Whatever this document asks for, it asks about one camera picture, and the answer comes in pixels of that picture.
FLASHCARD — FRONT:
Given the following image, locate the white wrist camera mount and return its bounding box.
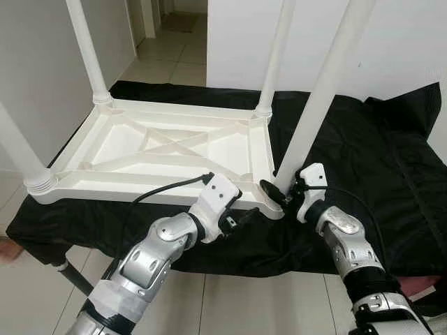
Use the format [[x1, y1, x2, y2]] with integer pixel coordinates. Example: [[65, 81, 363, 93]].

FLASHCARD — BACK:
[[189, 174, 243, 243], [296, 163, 329, 224]]

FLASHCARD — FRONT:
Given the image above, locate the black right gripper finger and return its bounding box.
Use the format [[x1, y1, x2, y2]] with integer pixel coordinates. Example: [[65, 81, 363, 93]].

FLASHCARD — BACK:
[[259, 178, 289, 208]]

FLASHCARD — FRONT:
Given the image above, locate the brown floor mat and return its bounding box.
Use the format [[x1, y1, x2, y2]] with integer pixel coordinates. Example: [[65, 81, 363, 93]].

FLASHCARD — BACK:
[[164, 10, 200, 33]]

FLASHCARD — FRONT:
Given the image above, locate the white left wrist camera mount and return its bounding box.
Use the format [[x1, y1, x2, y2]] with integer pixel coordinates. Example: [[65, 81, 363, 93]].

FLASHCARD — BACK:
[[189, 174, 243, 243]]

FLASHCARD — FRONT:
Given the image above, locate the black metal rod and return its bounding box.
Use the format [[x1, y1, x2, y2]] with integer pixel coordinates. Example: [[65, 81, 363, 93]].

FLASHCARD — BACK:
[[56, 258, 96, 297]]

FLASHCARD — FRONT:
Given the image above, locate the pink cloth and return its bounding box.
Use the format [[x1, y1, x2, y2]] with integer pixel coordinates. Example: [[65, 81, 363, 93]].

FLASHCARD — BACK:
[[398, 274, 445, 295]]

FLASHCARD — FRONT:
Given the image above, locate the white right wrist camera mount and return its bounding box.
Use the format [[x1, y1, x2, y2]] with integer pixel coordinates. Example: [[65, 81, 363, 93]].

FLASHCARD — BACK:
[[296, 163, 329, 224]]

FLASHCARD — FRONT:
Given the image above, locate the black cloth table cover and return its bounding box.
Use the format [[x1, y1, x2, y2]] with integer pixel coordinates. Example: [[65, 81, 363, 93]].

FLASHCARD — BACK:
[[7, 80, 447, 278]]

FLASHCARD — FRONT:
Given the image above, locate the white plastic children table top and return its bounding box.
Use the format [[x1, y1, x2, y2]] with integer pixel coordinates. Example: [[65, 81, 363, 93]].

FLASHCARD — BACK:
[[31, 98, 286, 219]]

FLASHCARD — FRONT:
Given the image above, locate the white tapered plastic table leg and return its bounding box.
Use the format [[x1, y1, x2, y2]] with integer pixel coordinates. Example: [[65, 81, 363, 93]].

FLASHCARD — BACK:
[[255, 0, 298, 118], [66, 0, 114, 105], [0, 101, 58, 195], [274, 0, 378, 189]]

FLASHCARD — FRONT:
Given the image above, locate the white door frame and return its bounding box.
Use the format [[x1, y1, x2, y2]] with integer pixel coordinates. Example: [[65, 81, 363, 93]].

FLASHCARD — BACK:
[[128, 0, 161, 40]]

